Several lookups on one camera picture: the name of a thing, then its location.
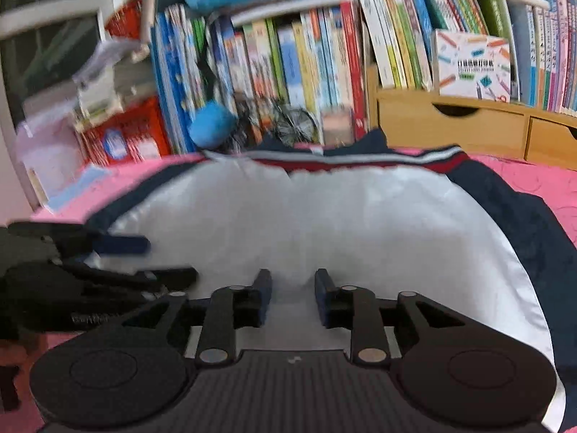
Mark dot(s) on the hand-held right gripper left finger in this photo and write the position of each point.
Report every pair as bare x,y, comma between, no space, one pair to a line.
266,291

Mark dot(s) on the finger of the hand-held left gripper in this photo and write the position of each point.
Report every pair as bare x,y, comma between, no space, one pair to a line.
167,279
124,245

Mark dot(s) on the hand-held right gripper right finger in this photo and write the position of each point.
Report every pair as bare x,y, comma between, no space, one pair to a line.
321,295

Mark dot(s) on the navy white jacket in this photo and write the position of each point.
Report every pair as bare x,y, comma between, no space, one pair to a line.
338,234

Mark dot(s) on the light blue flat packet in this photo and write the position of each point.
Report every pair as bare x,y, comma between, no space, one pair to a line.
76,189

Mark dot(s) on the red plastic crate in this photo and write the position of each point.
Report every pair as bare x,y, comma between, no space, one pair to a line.
126,140

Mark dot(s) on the translucent plastic storage box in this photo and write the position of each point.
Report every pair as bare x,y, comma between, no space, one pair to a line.
49,153

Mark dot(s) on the small round blue plush toy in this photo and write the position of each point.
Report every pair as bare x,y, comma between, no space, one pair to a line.
212,126

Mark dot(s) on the stack of paper booklets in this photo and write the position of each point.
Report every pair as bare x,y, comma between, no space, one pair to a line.
112,85

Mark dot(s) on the black model bicycle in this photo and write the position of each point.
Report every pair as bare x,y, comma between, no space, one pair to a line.
288,121

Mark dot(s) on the white framed window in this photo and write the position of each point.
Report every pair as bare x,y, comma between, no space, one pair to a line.
45,54

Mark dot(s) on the wooden drawer organizer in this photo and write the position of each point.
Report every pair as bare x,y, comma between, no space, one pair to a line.
450,121

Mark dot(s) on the rows of colourful books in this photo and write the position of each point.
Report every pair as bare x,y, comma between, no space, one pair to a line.
315,67

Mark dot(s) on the pink blanket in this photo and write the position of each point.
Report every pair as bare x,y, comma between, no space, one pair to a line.
541,180

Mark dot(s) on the white box with colourful print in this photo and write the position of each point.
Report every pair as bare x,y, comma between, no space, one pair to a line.
471,65

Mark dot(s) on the white bookshelf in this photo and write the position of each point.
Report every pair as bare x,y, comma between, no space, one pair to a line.
293,9

